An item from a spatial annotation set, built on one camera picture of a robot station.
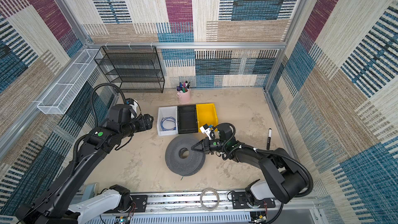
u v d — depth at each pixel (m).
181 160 0.78
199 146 0.77
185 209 0.73
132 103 0.66
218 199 0.73
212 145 0.74
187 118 1.08
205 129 0.79
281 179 0.43
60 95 0.72
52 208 0.37
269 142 0.92
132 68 1.08
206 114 1.04
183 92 1.05
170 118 1.02
